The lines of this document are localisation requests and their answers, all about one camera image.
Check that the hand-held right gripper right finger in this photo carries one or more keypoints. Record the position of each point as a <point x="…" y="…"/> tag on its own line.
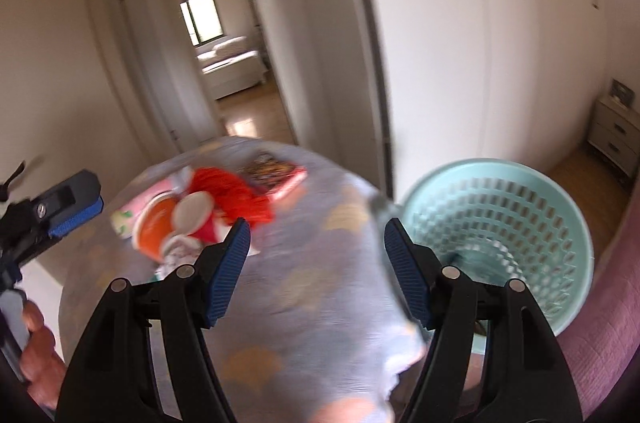
<point x="407" y="273"/>

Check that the pink bedspread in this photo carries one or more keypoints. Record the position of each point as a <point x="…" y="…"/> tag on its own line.
<point x="600" y="353"/>

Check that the beige nightstand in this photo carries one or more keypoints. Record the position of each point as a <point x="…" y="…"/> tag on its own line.
<point x="612" y="133"/>

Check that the white bed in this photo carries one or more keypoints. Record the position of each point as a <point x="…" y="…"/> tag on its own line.
<point x="232" y="65"/>

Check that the white crumpled wrapper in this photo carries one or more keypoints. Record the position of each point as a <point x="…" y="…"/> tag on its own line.
<point x="172" y="255"/>

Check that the white open door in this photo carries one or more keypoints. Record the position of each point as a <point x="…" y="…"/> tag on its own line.
<point x="310" y="53"/>

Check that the red printed box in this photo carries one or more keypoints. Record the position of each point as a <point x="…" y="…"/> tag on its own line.
<point x="272" y="175"/>

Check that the red cup with foil lid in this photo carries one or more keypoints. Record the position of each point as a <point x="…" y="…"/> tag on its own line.
<point x="192" y="213"/>

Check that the window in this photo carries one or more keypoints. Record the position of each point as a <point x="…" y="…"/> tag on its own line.
<point x="200" y="15"/>

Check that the person's left hand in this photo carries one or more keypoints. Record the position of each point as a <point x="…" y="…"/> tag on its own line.
<point x="42" y="363"/>

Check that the white wardrobe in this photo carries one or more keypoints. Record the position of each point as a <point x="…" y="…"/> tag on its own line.
<point x="450" y="53"/>

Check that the light blue plastic basket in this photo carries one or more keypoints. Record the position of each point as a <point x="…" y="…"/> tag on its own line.
<point x="500" y="213"/>

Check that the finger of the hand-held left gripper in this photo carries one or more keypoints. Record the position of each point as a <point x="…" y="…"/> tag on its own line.
<point x="75" y="215"/>
<point x="12" y="183"/>

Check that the pink packet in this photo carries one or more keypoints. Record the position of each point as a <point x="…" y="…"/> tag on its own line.
<point x="132" y="210"/>

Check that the red plastic bag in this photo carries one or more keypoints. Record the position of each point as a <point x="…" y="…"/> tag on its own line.
<point x="235" y="190"/>

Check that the orange cup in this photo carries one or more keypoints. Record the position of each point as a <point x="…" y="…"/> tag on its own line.
<point x="155" y="228"/>

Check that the dark picture frame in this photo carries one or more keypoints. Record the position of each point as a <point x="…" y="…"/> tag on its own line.
<point x="622" y="92"/>

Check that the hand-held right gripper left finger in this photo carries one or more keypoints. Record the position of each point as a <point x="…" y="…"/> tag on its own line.
<point x="227" y="273"/>

